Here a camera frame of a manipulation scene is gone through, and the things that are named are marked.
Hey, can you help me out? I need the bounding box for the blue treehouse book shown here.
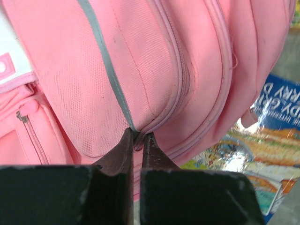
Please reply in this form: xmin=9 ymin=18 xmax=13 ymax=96
xmin=183 ymin=74 xmax=300 ymax=220

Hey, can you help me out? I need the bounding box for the pink student backpack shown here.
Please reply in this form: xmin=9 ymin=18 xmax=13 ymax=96
xmin=0 ymin=0 xmax=296 ymax=200

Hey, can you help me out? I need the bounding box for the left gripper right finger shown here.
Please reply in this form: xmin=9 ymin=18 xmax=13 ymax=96
xmin=140 ymin=133 xmax=264 ymax=225

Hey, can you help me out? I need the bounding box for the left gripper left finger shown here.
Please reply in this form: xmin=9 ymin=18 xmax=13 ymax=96
xmin=0 ymin=128 xmax=134 ymax=225

